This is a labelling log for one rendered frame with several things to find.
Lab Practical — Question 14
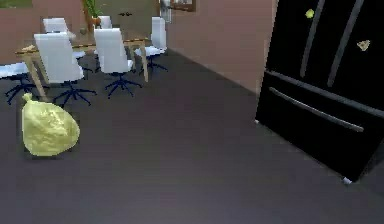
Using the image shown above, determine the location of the grey fridge handle bar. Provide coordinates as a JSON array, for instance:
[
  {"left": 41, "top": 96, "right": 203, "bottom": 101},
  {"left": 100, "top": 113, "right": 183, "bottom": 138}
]
[
  {"left": 268, "top": 86, "right": 365, "bottom": 133},
  {"left": 326, "top": 0, "right": 365, "bottom": 88},
  {"left": 299, "top": 0, "right": 326, "bottom": 79}
]

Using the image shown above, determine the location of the olive room door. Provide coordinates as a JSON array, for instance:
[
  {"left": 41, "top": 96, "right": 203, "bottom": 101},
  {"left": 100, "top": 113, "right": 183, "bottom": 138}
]
[{"left": 96, "top": 0, "right": 160, "bottom": 40}]

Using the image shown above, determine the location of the green house plant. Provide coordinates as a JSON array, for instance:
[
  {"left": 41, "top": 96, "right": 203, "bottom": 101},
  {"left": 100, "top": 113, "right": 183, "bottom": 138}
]
[{"left": 82, "top": 0, "right": 104, "bottom": 28}]

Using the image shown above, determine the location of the brown framed picture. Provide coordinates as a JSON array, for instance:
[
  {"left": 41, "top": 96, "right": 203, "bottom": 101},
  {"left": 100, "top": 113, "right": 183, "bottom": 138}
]
[{"left": 170, "top": 0, "right": 197, "bottom": 13}]

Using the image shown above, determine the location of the black fridge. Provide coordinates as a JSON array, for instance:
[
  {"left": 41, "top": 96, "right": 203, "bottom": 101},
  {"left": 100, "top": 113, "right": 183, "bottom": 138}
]
[{"left": 254, "top": 0, "right": 384, "bottom": 183}]

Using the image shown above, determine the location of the yellow tied rubbish bag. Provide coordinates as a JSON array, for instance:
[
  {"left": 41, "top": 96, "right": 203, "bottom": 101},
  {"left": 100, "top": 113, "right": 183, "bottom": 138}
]
[{"left": 21, "top": 92, "right": 81, "bottom": 157}]

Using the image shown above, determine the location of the wooden dining table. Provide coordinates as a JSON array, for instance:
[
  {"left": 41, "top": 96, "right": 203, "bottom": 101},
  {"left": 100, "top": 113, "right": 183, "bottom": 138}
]
[{"left": 14, "top": 33, "right": 151, "bottom": 101}]

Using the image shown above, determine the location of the tan triangular fridge magnet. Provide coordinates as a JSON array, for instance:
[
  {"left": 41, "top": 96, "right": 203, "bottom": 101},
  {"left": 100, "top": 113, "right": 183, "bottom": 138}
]
[{"left": 356, "top": 39, "right": 371, "bottom": 52}]

